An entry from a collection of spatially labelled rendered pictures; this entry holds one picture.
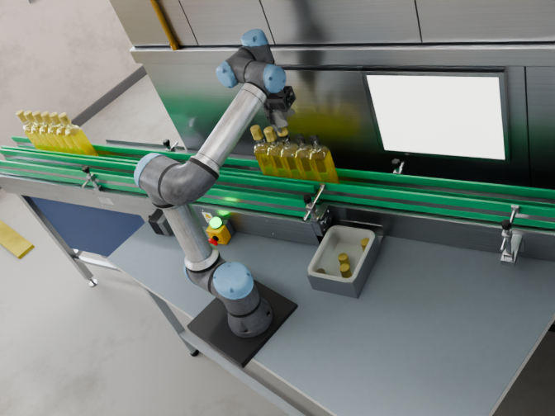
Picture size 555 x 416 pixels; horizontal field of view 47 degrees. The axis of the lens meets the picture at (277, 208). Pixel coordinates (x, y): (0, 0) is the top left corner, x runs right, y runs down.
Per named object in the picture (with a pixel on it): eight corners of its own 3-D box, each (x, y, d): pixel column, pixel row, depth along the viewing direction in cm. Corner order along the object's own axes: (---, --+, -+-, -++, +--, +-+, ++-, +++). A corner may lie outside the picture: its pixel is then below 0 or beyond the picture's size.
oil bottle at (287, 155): (314, 185, 234) (298, 140, 219) (308, 196, 230) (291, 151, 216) (301, 183, 236) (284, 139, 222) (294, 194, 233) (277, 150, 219)
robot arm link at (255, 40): (232, 40, 190) (251, 25, 193) (244, 70, 197) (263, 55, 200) (250, 44, 185) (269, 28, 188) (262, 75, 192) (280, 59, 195)
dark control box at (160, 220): (181, 223, 262) (173, 209, 256) (170, 237, 257) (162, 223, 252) (165, 220, 266) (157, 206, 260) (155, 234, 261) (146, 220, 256)
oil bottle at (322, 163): (342, 188, 228) (328, 143, 214) (336, 199, 224) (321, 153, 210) (328, 186, 230) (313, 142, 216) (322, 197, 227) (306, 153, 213)
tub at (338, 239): (381, 247, 219) (377, 230, 214) (358, 298, 207) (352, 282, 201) (336, 239, 228) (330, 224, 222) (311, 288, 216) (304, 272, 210)
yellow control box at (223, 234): (234, 232, 248) (229, 219, 243) (225, 247, 244) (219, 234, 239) (220, 229, 251) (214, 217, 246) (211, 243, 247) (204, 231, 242)
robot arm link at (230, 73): (234, 73, 179) (260, 51, 184) (210, 65, 186) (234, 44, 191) (244, 95, 185) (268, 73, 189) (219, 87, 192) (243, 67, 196)
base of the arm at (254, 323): (246, 346, 205) (237, 328, 198) (220, 320, 215) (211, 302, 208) (282, 317, 209) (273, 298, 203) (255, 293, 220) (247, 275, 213)
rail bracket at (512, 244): (526, 247, 198) (523, 196, 183) (514, 289, 188) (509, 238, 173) (509, 244, 200) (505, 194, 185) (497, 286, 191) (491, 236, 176)
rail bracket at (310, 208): (332, 200, 224) (323, 174, 216) (313, 235, 215) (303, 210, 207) (324, 199, 226) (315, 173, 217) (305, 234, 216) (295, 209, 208)
